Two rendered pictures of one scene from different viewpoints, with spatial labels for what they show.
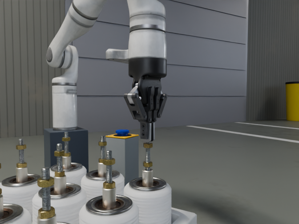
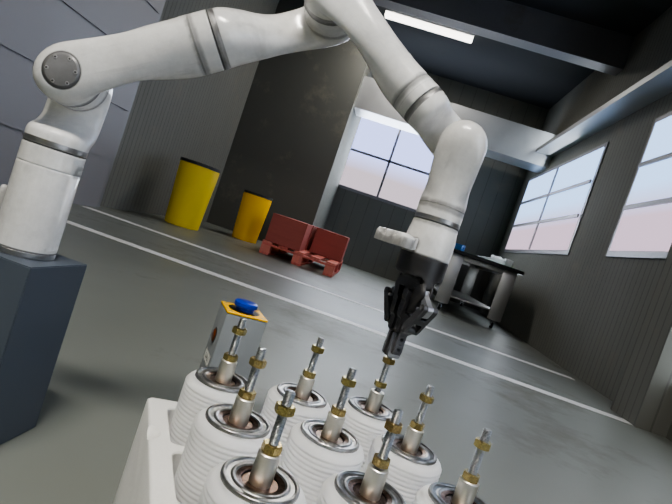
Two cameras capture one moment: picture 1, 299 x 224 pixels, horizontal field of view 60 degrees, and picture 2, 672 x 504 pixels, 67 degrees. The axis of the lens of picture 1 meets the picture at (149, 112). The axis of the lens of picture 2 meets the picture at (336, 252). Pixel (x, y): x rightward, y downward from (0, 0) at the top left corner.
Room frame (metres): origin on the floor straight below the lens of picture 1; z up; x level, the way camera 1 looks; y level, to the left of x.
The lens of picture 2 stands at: (0.17, 0.70, 0.49)
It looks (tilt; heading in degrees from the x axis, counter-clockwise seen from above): 2 degrees down; 306
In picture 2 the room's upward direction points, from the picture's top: 19 degrees clockwise
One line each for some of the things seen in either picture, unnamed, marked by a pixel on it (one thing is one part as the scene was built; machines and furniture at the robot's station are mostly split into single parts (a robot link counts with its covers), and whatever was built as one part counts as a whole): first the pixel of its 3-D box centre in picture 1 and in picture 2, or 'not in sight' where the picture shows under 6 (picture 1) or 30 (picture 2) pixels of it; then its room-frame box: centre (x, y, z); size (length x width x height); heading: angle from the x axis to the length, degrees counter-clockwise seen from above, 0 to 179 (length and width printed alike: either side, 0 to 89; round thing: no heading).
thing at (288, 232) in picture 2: not in sight; (309, 244); (4.00, -4.00, 0.23); 1.27 x 0.88 x 0.46; 124
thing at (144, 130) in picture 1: (142, 126); (402, 340); (0.50, 0.01, 0.37); 0.03 x 0.01 x 0.05; 149
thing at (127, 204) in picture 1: (109, 205); (408, 448); (0.41, 0.07, 0.25); 0.08 x 0.08 x 0.01
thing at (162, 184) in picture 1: (147, 184); (371, 409); (0.51, 0.00, 0.25); 0.08 x 0.08 x 0.01
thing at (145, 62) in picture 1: (147, 80); (415, 281); (0.51, 0.00, 0.46); 0.08 x 0.08 x 0.09
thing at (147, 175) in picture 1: (147, 178); (374, 401); (0.51, 0.00, 0.26); 0.02 x 0.02 x 0.03
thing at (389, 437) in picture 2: not in sight; (386, 444); (0.37, 0.23, 0.30); 0.01 x 0.01 x 0.08
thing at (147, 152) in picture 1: (147, 155); (384, 373); (0.51, 0.00, 0.31); 0.01 x 0.01 x 0.08
